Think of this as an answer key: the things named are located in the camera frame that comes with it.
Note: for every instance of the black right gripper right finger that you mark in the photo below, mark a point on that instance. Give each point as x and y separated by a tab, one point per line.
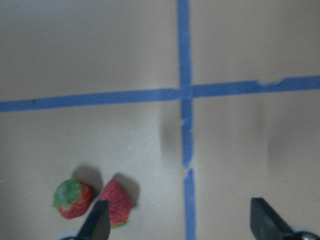
266	223

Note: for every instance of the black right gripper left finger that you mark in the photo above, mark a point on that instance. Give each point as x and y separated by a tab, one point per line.
97	225

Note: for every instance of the red strawberry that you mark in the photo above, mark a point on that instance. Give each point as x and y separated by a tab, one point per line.
72	198
119	203

